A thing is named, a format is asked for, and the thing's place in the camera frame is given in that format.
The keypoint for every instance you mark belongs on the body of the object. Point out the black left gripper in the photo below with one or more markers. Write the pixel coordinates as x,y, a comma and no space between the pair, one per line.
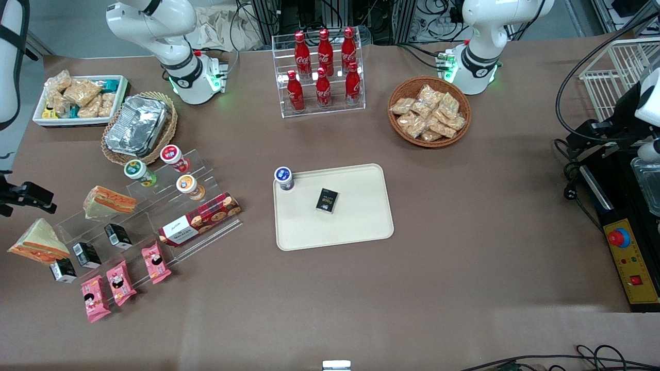
620,125

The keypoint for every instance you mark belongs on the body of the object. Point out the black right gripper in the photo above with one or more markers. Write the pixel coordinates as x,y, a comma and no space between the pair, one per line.
14,193

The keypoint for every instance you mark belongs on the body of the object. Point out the triangle sandwich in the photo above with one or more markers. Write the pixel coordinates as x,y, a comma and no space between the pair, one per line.
110,202
38,242

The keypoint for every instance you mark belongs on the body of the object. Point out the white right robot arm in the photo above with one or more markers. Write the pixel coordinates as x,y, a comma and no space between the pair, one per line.
154,20

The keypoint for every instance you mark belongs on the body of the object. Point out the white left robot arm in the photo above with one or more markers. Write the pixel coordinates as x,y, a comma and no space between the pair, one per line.
482,62

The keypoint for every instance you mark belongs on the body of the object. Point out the beige plastic tray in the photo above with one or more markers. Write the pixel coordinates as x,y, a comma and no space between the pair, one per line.
356,221

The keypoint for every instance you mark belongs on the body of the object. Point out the clear plastic container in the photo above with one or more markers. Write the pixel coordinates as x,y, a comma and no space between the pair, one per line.
648,185

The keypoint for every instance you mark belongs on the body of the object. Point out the black machine base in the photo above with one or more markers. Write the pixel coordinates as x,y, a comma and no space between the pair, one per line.
619,201

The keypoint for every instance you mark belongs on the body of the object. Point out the black power plug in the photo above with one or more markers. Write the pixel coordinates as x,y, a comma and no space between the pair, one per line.
570,192

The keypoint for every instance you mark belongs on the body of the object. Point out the small black carton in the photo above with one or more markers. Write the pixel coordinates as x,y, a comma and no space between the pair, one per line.
118,236
63,270
86,254

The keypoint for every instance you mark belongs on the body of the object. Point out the yellow snack packet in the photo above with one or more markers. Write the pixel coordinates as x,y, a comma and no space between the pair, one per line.
49,113

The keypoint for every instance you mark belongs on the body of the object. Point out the clear cracker snack packet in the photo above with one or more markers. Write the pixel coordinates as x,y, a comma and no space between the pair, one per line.
442,128
421,109
449,104
106,104
430,136
457,122
411,124
81,91
91,108
429,95
56,104
402,105
58,81

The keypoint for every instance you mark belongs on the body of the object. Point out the green-lid cup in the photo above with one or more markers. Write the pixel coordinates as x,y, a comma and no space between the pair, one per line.
139,172

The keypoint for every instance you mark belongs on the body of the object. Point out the red emergency stop button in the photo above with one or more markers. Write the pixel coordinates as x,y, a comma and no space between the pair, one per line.
619,237

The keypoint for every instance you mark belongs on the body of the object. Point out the pink snack packet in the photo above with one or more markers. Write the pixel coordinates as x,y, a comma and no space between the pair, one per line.
120,282
95,299
155,263

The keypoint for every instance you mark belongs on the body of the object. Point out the clear acrylic stepped stand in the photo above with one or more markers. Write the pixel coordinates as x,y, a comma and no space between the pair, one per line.
154,204

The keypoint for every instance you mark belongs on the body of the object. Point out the silver foil container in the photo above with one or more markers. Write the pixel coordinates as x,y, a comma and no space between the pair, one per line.
136,126

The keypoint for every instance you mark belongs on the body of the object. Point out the white rectangular bin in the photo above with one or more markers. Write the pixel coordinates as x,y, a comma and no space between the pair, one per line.
121,95

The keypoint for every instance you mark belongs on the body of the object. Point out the teal snack packet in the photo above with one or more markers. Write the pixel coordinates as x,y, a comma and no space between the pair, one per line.
109,83

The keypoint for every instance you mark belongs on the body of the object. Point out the yellow control panel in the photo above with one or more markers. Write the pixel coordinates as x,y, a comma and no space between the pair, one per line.
637,268

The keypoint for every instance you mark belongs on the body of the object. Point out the red-lid cup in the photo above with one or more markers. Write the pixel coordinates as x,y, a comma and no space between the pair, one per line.
174,157

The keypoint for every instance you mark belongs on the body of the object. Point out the oval light wicker basket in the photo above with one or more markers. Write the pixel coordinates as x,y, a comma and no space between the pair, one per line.
167,134

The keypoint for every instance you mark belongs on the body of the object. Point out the orange-lid cup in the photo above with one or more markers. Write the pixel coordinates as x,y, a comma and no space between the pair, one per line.
190,186

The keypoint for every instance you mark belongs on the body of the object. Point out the red cookie box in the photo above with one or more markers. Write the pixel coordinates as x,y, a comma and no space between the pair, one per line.
201,219

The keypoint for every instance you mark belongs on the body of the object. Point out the round brown wicker basket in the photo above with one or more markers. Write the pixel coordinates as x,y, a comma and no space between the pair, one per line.
407,87

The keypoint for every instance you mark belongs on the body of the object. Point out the beige crumpled cloth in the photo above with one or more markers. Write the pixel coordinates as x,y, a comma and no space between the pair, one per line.
216,31

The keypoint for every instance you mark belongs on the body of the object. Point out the blue-lid yogurt cup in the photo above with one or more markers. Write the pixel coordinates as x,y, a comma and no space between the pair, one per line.
283,176

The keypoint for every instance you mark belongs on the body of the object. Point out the red cola bottle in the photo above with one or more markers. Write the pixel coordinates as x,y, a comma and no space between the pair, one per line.
302,51
349,46
323,90
325,49
353,85
295,93

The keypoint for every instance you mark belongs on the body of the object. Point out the clear acrylic bottle rack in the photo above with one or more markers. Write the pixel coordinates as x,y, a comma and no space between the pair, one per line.
335,111

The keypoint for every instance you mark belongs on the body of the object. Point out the small black box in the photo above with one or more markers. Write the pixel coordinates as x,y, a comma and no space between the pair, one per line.
327,200

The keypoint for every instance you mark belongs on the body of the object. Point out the small white device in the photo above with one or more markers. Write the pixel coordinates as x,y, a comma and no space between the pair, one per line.
336,365

